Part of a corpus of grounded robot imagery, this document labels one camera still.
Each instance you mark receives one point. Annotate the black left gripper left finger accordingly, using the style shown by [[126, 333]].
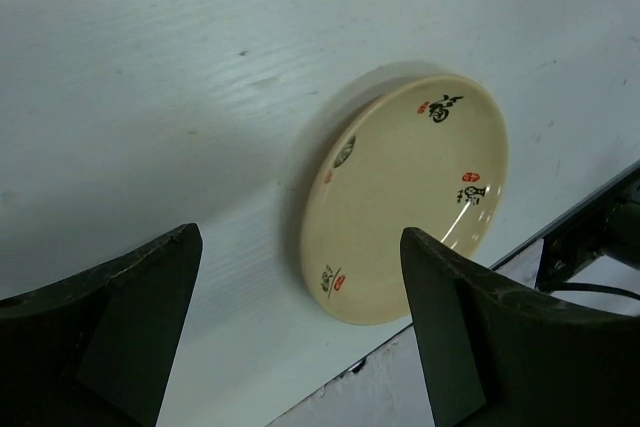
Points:
[[97, 348]]

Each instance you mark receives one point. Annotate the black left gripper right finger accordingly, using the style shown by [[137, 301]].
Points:
[[497, 353]]

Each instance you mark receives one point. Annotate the beige round patterned plate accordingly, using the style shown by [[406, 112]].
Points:
[[431, 154]]

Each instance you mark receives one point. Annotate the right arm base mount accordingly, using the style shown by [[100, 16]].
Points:
[[606, 227]]

